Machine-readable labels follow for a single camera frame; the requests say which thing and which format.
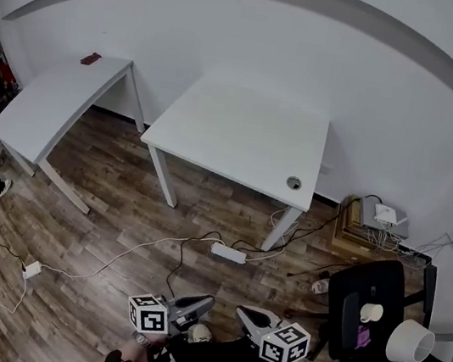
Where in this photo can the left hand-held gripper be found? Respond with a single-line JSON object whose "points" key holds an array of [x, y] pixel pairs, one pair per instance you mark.
{"points": [[148, 315]]}

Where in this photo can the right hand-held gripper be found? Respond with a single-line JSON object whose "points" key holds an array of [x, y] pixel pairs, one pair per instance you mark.
{"points": [[285, 344]]}

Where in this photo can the purple cloth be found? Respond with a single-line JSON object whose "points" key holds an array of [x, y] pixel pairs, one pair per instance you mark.
{"points": [[362, 338]]}

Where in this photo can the cream mug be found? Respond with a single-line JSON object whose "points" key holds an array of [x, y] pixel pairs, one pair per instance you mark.
{"points": [[371, 312]]}

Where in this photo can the white table lamp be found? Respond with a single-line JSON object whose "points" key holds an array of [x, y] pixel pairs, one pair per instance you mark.
{"points": [[404, 339]]}

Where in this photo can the person's left forearm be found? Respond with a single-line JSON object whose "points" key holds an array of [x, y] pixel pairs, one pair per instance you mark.
{"points": [[123, 360]]}

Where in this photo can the person's left white sneaker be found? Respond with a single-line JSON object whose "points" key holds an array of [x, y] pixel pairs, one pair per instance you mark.
{"points": [[200, 334]]}

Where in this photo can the silver wristwatch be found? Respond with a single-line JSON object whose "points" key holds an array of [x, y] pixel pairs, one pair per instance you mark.
{"points": [[142, 339]]}

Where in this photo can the white power strip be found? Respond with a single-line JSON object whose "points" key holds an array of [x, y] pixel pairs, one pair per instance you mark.
{"points": [[228, 253]]}

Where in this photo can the white router on box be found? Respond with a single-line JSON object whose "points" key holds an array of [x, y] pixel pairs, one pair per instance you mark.
{"points": [[343, 238]]}

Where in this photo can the black mesh-back office chair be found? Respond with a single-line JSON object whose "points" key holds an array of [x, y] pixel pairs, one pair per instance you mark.
{"points": [[381, 283]]}

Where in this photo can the grey flat device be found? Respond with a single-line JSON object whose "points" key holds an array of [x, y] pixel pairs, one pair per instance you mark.
{"points": [[364, 216]]}

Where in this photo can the white power adapter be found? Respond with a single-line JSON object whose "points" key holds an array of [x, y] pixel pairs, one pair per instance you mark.
{"points": [[32, 269]]}

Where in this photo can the white square table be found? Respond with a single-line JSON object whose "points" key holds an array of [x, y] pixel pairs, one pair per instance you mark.
{"points": [[238, 135]]}

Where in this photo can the white curved table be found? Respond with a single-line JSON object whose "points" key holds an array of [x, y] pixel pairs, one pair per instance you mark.
{"points": [[49, 112]]}

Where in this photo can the dark red cloth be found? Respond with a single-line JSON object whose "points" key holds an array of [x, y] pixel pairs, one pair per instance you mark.
{"points": [[90, 59]]}

